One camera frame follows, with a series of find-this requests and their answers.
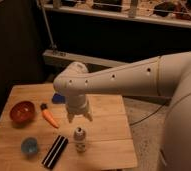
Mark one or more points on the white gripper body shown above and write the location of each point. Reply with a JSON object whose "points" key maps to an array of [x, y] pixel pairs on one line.
{"points": [[77, 104]]}

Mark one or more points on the orange toy carrot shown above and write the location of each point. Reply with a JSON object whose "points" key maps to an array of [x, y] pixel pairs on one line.
{"points": [[47, 115]]}

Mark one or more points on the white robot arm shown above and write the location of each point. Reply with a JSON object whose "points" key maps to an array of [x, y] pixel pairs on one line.
{"points": [[166, 76]]}

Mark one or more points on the small blue bowl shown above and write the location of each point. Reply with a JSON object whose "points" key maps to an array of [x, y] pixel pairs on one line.
{"points": [[29, 146]]}

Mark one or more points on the black white striped block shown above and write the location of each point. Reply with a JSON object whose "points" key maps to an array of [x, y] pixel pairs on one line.
{"points": [[55, 152]]}

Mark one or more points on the red bowl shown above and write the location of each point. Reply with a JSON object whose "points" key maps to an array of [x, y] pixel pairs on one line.
{"points": [[22, 112]]}

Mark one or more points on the wooden table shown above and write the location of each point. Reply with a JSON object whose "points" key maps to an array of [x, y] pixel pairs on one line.
{"points": [[109, 144]]}

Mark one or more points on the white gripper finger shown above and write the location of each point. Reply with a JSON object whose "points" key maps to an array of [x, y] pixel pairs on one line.
{"points": [[88, 116], [70, 117]]}

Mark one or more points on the blue small object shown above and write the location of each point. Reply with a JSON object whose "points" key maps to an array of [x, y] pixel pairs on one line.
{"points": [[58, 99]]}

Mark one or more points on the small clear bottle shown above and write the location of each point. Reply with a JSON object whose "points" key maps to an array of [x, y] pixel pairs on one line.
{"points": [[79, 139]]}

